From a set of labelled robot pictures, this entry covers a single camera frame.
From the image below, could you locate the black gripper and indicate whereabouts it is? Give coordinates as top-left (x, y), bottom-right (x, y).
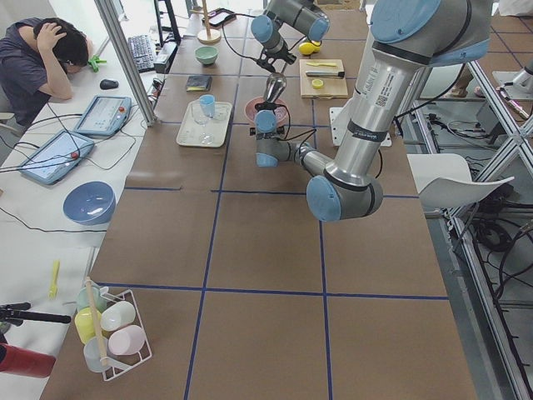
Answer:
top-left (256, 48), bottom-right (294, 72)
top-left (253, 101), bottom-right (278, 119)

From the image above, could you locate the silver metal ice scoop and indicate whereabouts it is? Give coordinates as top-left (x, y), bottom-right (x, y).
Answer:
top-left (263, 72), bottom-right (286, 103)

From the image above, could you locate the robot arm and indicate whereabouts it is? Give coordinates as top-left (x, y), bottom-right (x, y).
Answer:
top-left (251, 0), bottom-right (330, 73)
top-left (254, 0), bottom-right (492, 222)

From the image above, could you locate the blue cup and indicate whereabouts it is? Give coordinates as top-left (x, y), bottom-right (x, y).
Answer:
top-left (198, 94), bottom-right (216, 118)

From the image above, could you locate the pink bowl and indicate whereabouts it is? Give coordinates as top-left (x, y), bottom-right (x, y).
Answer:
top-left (244, 97), bottom-right (288, 126)

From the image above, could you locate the yellow lemon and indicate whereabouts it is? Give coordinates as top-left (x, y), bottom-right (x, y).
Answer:
top-left (298, 42), bottom-right (316, 56)

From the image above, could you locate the yellow plastic knife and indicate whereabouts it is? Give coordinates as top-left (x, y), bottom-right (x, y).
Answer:
top-left (306, 62), bottom-right (337, 68)

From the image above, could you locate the lemon half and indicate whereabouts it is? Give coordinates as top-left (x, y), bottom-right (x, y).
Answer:
top-left (311, 78), bottom-right (324, 90)

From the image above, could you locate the wooden cutting board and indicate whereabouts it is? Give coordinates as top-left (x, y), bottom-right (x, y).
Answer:
top-left (299, 58), bottom-right (348, 98)

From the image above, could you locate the green bowl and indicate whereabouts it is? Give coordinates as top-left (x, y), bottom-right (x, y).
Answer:
top-left (195, 46), bottom-right (218, 66)

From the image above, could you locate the wooden stand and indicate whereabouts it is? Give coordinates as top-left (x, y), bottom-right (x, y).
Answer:
top-left (197, 0), bottom-right (221, 45)

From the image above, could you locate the cream serving tray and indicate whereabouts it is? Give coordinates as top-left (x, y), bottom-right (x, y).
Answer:
top-left (176, 100), bottom-right (233, 148)

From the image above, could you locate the clear wine glass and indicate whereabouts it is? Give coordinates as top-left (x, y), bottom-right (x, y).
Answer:
top-left (192, 101), bottom-right (212, 145)

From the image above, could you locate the grey yellow cloth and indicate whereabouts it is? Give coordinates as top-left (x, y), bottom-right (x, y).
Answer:
top-left (186, 75), bottom-right (212, 93)

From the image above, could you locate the black keyboard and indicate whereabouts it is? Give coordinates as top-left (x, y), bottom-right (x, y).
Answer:
top-left (127, 34), bottom-right (156, 73)

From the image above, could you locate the far teach pendant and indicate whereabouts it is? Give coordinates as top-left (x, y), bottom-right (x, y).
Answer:
top-left (73, 95), bottom-right (132, 138)

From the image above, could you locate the teach pendant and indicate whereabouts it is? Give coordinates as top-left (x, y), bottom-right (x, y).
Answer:
top-left (73, 95), bottom-right (132, 138)
top-left (18, 130), bottom-right (95, 185)

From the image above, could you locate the black computer mouse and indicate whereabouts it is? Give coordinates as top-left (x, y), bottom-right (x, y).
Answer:
top-left (99, 78), bottom-right (119, 90)

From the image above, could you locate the white chair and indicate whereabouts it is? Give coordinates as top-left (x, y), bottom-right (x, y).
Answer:
top-left (407, 153), bottom-right (514, 208)

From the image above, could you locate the blue bowl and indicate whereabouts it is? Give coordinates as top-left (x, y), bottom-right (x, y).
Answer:
top-left (62, 181), bottom-right (116, 226)

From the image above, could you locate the near teach pendant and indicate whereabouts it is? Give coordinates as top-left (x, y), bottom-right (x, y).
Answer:
top-left (18, 130), bottom-right (95, 185)

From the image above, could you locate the seated person dark shirt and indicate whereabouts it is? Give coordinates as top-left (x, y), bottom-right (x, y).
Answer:
top-left (1, 17), bottom-right (92, 128)

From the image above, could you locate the yellow plastic fork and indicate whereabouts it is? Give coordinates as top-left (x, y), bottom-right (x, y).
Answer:
top-left (48, 259), bottom-right (61, 299)

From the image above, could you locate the red bottle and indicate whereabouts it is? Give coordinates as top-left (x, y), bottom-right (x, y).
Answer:
top-left (1, 343), bottom-right (56, 378)

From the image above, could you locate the white wire cup rack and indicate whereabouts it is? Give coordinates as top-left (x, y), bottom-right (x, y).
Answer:
top-left (74, 278), bottom-right (152, 382)

